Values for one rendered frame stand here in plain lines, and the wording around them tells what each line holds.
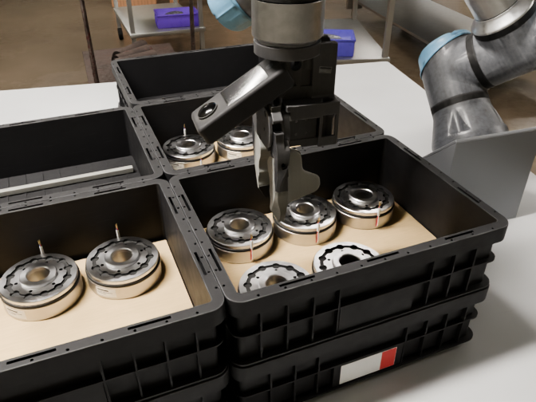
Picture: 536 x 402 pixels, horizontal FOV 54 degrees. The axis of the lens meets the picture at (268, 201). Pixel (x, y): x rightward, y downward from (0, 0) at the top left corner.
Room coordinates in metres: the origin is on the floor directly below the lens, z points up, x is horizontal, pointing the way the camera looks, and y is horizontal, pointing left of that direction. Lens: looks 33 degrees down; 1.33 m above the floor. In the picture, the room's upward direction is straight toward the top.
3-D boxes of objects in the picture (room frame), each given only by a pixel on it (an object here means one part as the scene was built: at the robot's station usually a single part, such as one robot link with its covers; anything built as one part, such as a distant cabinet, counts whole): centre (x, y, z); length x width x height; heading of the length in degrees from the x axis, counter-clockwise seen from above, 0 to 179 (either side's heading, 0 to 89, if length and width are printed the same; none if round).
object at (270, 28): (0.56, -0.02, 1.20); 0.08 x 0.08 x 0.05
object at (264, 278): (0.52, -0.01, 0.86); 0.05 x 0.05 x 0.01
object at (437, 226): (0.62, -0.09, 0.87); 0.40 x 0.30 x 0.11; 112
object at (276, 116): (0.56, -0.03, 1.12); 0.09 x 0.08 x 0.12; 107
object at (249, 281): (0.52, -0.01, 0.86); 0.10 x 0.10 x 0.01
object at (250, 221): (0.65, 0.04, 0.86); 0.05 x 0.05 x 0.01
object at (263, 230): (0.65, 0.04, 0.86); 0.10 x 0.10 x 0.01
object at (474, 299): (0.62, -0.09, 0.76); 0.40 x 0.30 x 0.12; 112
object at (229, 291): (0.62, -0.09, 0.92); 0.40 x 0.30 x 0.02; 112
